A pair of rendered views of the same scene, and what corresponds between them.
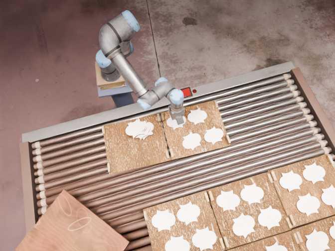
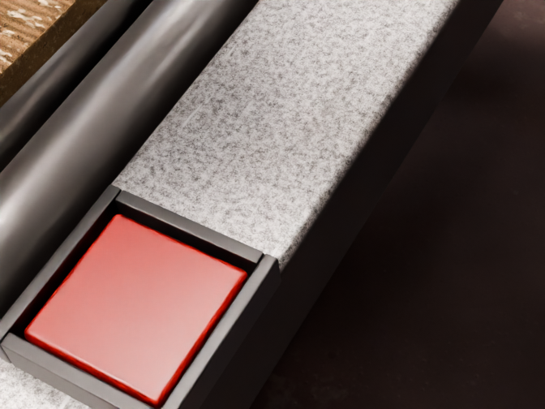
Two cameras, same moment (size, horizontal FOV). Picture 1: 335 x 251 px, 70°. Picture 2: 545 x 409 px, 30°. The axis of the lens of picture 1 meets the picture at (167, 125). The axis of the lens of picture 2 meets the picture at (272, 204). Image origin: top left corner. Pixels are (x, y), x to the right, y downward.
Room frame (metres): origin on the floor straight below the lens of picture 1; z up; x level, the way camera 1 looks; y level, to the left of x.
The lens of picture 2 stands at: (1.01, -0.24, 1.24)
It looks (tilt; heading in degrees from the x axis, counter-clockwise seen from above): 54 degrees down; 139
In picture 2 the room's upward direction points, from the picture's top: 8 degrees counter-clockwise
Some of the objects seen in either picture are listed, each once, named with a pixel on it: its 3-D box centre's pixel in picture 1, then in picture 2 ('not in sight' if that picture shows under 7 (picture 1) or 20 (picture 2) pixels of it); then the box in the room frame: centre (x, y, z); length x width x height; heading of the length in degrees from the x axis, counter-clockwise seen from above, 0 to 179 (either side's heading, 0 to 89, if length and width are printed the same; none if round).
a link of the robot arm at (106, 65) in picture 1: (106, 60); not in sight; (1.02, 0.39, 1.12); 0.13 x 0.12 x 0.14; 126
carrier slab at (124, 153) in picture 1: (135, 143); not in sight; (0.48, 0.23, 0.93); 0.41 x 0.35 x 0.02; 99
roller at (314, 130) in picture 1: (185, 169); not in sight; (0.28, -0.10, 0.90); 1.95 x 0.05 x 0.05; 102
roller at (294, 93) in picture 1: (172, 128); not in sight; (0.57, -0.03, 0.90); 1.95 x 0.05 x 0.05; 102
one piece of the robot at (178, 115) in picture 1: (177, 113); not in sight; (0.58, -0.07, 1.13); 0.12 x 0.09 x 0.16; 17
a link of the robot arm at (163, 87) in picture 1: (163, 88); not in sight; (0.68, 0.01, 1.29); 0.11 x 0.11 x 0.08; 36
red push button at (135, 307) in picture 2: (186, 92); (139, 310); (0.83, -0.16, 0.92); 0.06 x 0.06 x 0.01; 12
